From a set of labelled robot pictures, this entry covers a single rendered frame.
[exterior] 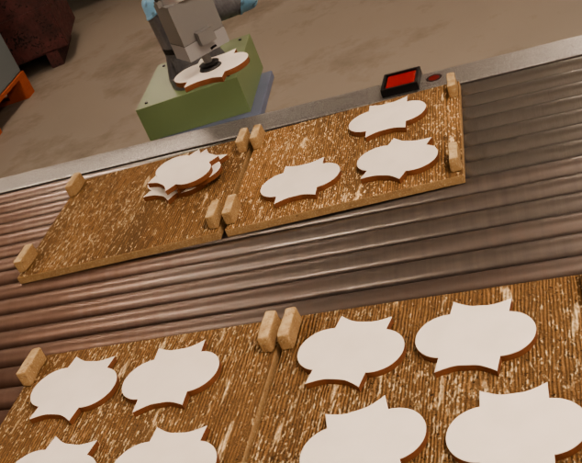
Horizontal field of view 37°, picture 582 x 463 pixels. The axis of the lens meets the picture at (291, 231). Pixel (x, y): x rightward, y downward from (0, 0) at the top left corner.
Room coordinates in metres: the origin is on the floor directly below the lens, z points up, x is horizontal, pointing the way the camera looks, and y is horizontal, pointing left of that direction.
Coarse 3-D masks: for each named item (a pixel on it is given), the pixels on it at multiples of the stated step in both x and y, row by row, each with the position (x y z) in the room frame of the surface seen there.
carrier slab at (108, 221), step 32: (160, 160) 1.72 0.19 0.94; (96, 192) 1.70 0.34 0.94; (128, 192) 1.63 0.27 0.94; (224, 192) 1.46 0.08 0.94; (64, 224) 1.61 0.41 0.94; (96, 224) 1.55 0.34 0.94; (128, 224) 1.49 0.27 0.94; (160, 224) 1.44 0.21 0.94; (192, 224) 1.39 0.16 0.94; (224, 224) 1.36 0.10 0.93; (64, 256) 1.47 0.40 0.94; (96, 256) 1.42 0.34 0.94; (128, 256) 1.39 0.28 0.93
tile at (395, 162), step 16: (400, 144) 1.34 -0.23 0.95; (416, 144) 1.32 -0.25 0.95; (368, 160) 1.33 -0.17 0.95; (384, 160) 1.31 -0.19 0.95; (400, 160) 1.29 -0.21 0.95; (416, 160) 1.26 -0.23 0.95; (432, 160) 1.24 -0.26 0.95; (368, 176) 1.28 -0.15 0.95; (384, 176) 1.26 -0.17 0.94; (400, 176) 1.23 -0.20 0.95
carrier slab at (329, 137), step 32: (416, 96) 1.52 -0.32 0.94; (448, 96) 1.46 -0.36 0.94; (288, 128) 1.62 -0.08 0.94; (320, 128) 1.56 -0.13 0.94; (416, 128) 1.39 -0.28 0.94; (448, 128) 1.35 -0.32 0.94; (256, 160) 1.53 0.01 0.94; (288, 160) 1.48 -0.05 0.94; (352, 160) 1.38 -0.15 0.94; (448, 160) 1.24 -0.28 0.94; (256, 192) 1.41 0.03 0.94; (320, 192) 1.31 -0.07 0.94; (352, 192) 1.27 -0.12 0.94; (384, 192) 1.23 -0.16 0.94; (416, 192) 1.21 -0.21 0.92; (256, 224) 1.30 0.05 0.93
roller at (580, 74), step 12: (576, 72) 1.38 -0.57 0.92; (516, 84) 1.43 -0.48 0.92; (528, 84) 1.42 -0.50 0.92; (540, 84) 1.40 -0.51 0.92; (552, 84) 1.39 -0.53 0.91; (564, 84) 1.38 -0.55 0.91; (468, 96) 1.46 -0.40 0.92; (480, 96) 1.45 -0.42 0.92; (492, 96) 1.44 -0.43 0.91; (504, 96) 1.42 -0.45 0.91; (60, 192) 1.82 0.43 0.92; (0, 204) 1.90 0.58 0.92; (12, 204) 1.87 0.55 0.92; (24, 204) 1.85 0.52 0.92; (36, 204) 1.83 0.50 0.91
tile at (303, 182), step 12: (288, 168) 1.42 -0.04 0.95; (300, 168) 1.40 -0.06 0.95; (312, 168) 1.39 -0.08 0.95; (324, 168) 1.37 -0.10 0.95; (336, 168) 1.35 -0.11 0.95; (276, 180) 1.40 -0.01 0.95; (288, 180) 1.38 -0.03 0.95; (300, 180) 1.36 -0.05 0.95; (312, 180) 1.34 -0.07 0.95; (324, 180) 1.33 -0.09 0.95; (336, 180) 1.32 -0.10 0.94; (264, 192) 1.37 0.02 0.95; (276, 192) 1.35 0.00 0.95; (288, 192) 1.34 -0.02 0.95; (300, 192) 1.32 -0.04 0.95; (312, 192) 1.30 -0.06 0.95; (276, 204) 1.32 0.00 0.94
